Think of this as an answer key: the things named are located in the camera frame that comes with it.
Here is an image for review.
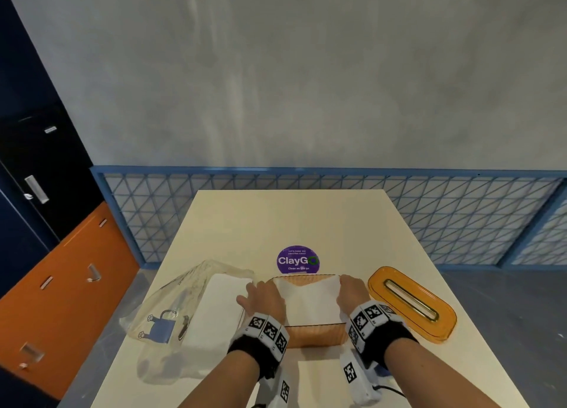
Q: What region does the person's right hand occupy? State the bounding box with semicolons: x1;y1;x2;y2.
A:
338;274;371;315

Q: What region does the orange locker cabinet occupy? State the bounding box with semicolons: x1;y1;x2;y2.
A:
0;201;141;400

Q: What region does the orange slotted lid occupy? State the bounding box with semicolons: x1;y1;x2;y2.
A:
367;266;458;345

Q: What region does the dark blue locker bank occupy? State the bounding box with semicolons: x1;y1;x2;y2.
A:
0;0;105;408

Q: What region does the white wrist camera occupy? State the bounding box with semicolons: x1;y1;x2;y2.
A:
340;349;383;406
268;367;293;408

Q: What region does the orange transparent tissue box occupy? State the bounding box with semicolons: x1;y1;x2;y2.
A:
265;273;351;349

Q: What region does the round purple sticker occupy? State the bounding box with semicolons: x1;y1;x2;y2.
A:
276;245;321;276

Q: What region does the cat print tissue pack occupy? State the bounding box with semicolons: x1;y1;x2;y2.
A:
119;260;258;386

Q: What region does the person's left forearm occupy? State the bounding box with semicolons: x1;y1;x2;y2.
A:
179;350;260;408

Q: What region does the silver bar locker handle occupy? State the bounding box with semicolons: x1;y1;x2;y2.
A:
22;175;50;205

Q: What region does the white tissue bundle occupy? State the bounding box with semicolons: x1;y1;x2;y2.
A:
272;274;346;326

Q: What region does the person's right forearm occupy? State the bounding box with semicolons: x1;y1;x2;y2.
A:
383;339;501;408

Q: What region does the person's left hand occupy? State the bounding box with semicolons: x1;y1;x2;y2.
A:
236;281;286;322

